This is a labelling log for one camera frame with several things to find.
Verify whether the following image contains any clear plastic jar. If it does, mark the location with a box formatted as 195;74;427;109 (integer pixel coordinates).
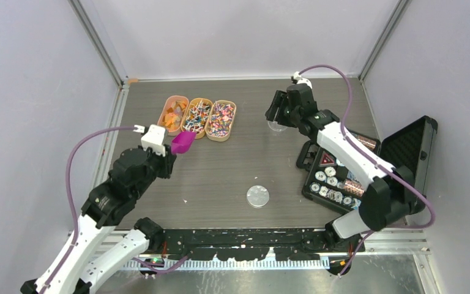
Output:
268;121;288;132

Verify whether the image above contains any magenta plastic scoop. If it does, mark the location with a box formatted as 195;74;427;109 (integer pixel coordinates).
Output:
171;131;196;154

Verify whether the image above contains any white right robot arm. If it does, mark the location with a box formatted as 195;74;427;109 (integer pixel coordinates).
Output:
265;83;417;252

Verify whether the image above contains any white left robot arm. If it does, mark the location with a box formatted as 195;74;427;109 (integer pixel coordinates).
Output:
20;145;176;293

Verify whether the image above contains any pink oval candy tray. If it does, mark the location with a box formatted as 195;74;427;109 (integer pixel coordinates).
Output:
157;96;189;136

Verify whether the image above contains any yellow tray with ball lollipops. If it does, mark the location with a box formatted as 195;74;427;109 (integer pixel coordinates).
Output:
180;97;213;140

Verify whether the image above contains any tan tray with swirl lollipops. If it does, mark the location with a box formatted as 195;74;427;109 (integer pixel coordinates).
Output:
205;100;237;142

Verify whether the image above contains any black poker chip case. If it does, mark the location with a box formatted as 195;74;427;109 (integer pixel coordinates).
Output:
296;116;438;214

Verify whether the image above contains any clear round jar lid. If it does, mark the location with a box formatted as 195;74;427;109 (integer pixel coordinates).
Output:
246;185;270;208

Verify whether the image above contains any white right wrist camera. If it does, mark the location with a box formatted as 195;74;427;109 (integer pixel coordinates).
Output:
291;71;313;89

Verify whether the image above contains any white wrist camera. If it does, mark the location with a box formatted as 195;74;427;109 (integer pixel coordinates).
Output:
133;124;167;157
291;71;313;89

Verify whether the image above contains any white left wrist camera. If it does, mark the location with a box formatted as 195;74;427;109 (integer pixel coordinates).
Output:
133;124;167;157

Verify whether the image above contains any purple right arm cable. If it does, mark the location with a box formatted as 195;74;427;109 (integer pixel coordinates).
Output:
296;64;436;277

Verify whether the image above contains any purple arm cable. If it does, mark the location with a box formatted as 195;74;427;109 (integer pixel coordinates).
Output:
296;64;436;277
36;126;191;294

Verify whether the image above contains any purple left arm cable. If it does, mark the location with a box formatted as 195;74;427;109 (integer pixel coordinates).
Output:
36;126;191;294

